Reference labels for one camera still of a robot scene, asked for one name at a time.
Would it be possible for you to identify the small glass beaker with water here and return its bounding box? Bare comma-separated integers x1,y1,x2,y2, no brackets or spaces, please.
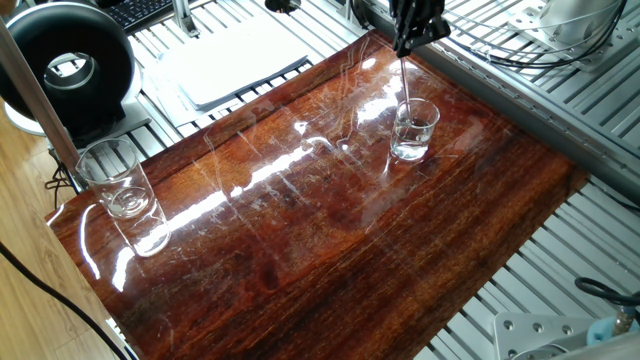
389,97,441,162

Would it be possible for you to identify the black power cable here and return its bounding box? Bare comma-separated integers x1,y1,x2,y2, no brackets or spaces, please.
0,242,131,360

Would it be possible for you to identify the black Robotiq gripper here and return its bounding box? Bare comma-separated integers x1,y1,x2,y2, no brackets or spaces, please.
388,0,452,59

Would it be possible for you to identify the grey aluminium table beam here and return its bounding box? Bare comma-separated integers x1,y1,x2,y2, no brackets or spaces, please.
409,29,640,204

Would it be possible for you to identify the aluminium frame post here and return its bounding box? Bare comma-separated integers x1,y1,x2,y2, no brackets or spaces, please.
0,19,84,191

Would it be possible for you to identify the glossy wood-grain table mat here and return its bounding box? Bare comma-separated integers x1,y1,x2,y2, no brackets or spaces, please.
44,29,590,360

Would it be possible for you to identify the black cable bundle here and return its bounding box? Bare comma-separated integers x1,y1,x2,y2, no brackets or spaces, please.
349,0,629,70

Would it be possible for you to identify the large empty glass beaker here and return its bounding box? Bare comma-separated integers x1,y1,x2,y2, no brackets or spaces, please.
74,137,159,224

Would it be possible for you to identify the white paper stack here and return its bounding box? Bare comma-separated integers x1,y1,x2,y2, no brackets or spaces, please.
142,14,311,126

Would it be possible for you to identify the black ring-shaped device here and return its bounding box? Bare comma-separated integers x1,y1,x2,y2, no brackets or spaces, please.
0,1,152,150

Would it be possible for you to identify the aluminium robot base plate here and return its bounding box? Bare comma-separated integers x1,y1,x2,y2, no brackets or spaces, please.
493,312,596,360

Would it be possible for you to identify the aluminium plate with holes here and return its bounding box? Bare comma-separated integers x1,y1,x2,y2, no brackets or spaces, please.
507,0,640,74

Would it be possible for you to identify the white cylindrical base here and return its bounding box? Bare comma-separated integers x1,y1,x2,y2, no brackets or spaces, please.
539,0,624,46

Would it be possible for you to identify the black keyboard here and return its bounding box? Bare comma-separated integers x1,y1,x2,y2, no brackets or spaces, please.
102,0,176,34

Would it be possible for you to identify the clear glass stirring rod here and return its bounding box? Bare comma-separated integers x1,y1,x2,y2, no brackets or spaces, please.
399,57,415,126

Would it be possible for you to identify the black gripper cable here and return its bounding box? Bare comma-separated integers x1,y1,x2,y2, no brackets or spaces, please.
573,276,640,336

